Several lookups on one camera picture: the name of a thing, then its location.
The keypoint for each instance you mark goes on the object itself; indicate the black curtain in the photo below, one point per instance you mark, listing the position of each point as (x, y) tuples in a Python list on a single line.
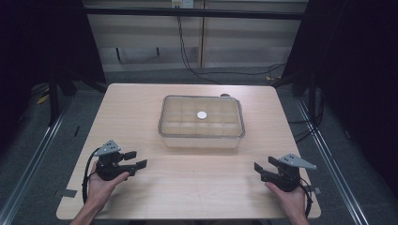
[(359, 78), (37, 47)]

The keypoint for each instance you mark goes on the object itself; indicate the metal floor rail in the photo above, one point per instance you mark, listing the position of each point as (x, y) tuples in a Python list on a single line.
[(331, 162), (34, 156)]

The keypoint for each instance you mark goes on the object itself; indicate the grey tape strip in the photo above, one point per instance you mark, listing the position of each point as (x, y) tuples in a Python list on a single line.
[(68, 193), (317, 190)]

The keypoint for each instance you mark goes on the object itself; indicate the person's left hand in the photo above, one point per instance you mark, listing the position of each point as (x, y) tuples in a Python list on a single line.
[(101, 189)]

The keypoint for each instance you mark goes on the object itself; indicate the yellow floor tape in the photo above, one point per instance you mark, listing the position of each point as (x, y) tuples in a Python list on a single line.
[(42, 99)]

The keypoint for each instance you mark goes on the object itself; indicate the black metal stand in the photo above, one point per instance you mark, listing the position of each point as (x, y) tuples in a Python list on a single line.
[(53, 100)]

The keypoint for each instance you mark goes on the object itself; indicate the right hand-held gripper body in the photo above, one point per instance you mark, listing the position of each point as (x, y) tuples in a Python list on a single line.
[(286, 175)]

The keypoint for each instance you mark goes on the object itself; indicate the person's right hand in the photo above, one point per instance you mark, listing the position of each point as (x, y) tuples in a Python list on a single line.
[(289, 200)]

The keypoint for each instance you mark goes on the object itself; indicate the white wall outlet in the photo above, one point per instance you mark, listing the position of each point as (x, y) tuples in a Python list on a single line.
[(182, 3)]

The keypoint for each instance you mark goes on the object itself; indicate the clear plastic lidded box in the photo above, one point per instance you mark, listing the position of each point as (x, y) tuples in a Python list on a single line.
[(187, 128)]

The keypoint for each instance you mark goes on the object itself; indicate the small dark round object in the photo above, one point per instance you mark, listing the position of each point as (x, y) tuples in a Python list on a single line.
[(225, 95)]

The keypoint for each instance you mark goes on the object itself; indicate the black horizontal frame bar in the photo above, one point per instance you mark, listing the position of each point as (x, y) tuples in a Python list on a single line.
[(194, 13)]

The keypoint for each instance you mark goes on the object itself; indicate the small black floor strip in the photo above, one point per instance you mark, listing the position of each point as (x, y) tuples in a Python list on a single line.
[(77, 131)]

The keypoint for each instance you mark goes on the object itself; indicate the white round disc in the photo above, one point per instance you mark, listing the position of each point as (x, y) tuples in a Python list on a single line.
[(202, 115)]

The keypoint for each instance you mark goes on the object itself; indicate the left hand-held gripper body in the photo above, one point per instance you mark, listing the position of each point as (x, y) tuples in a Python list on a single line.
[(108, 162)]

